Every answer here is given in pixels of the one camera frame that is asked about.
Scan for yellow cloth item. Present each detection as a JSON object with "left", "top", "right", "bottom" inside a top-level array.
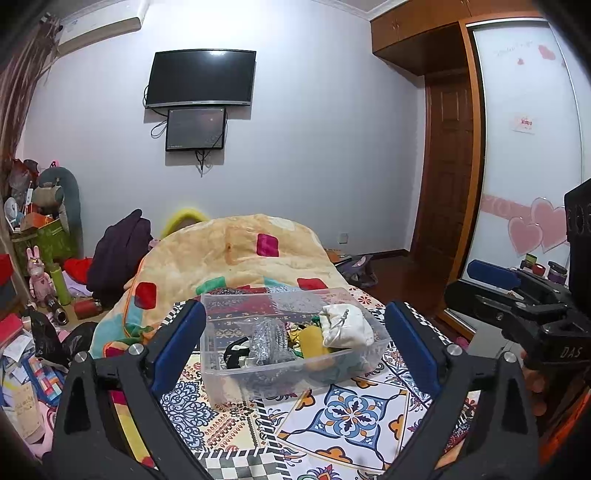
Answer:
[{"left": 297, "top": 325, "right": 334, "bottom": 359}]

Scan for clear plastic storage bin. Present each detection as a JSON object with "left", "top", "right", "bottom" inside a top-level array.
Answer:
[{"left": 199, "top": 287, "right": 393, "bottom": 403}]

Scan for green cardboard box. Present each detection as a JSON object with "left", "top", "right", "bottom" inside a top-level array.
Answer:
[{"left": 11, "top": 217, "right": 78, "bottom": 269}]

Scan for black plastic bag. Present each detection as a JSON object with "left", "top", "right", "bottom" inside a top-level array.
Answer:
[{"left": 20, "top": 308, "right": 99, "bottom": 371}]

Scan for grey plush toy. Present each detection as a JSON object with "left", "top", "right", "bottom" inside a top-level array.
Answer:
[{"left": 31, "top": 167, "right": 82, "bottom": 237}]

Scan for grey backpack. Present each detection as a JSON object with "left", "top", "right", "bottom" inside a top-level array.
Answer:
[{"left": 331, "top": 251, "right": 380, "bottom": 288}]

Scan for dark purple clothing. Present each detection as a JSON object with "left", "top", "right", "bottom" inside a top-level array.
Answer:
[{"left": 86, "top": 209, "right": 156, "bottom": 297}]

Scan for black pouch with white print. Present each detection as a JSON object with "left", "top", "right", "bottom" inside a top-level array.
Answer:
[{"left": 222, "top": 336, "right": 253, "bottom": 370}]

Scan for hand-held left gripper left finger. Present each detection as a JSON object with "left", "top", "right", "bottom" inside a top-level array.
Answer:
[{"left": 51, "top": 299, "right": 214, "bottom": 480}]

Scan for white sliding wardrobe door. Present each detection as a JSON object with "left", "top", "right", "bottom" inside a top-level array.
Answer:
[{"left": 465, "top": 17, "right": 583, "bottom": 334}]

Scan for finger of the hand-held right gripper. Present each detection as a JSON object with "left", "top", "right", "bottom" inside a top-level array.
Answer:
[
  {"left": 443, "top": 279, "right": 525, "bottom": 334},
  {"left": 465, "top": 259, "right": 529, "bottom": 292}
]

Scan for black cylindrical lens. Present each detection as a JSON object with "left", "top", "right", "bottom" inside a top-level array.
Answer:
[{"left": 43, "top": 295, "right": 70, "bottom": 326}]

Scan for red cloth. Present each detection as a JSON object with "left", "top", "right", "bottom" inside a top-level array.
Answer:
[{"left": 63, "top": 257, "right": 96, "bottom": 285}]

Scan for small black wall monitor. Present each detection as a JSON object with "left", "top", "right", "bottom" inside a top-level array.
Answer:
[{"left": 165, "top": 106, "right": 228, "bottom": 152}]

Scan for yellow plush toy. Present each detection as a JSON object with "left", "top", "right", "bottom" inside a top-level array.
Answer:
[{"left": 160, "top": 207, "right": 209, "bottom": 241}]

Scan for yellow patchwork blanket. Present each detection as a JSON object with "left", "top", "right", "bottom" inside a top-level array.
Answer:
[{"left": 90, "top": 213, "right": 348, "bottom": 361}]

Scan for white drawstring pouch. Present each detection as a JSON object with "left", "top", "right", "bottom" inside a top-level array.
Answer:
[{"left": 319, "top": 303, "right": 376, "bottom": 350}]

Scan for wall-mounted black television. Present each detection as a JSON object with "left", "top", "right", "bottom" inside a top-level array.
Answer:
[{"left": 144, "top": 49, "right": 257, "bottom": 110}]

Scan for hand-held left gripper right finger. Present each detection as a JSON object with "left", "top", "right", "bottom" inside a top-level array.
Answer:
[{"left": 383, "top": 300, "right": 541, "bottom": 480}]

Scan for striped brown curtain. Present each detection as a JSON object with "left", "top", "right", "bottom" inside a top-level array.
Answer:
[{"left": 0, "top": 13, "right": 64, "bottom": 163}]

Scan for pile of papers and boxes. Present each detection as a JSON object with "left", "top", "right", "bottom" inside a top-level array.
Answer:
[{"left": 0, "top": 314, "right": 71, "bottom": 446}]

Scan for white air conditioner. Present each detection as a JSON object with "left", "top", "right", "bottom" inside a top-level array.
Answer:
[{"left": 53, "top": 0, "right": 151, "bottom": 54}]

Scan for green bottle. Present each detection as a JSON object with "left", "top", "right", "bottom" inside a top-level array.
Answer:
[{"left": 49, "top": 265, "right": 73, "bottom": 306}]

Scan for wooden door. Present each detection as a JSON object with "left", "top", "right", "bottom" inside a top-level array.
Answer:
[{"left": 410, "top": 76, "right": 477, "bottom": 265}]

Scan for green knitted cloth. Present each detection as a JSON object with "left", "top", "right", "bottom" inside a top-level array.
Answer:
[{"left": 318, "top": 352, "right": 372, "bottom": 385}]

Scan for person's right hand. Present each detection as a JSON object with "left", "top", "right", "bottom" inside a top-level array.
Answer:
[{"left": 521, "top": 351, "right": 556, "bottom": 417}]

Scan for pink rabbit figure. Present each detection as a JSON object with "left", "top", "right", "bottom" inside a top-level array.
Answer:
[{"left": 25, "top": 246, "right": 57, "bottom": 302}]

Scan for red cylindrical can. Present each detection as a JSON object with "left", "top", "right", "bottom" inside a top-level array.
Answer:
[{"left": 73, "top": 298, "right": 103, "bottom": 321}]

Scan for wooden overhead cabinet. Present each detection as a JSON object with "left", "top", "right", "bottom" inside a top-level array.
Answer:
[{"left": 370, "top": 0, "right": 490, "bottom": 77}]

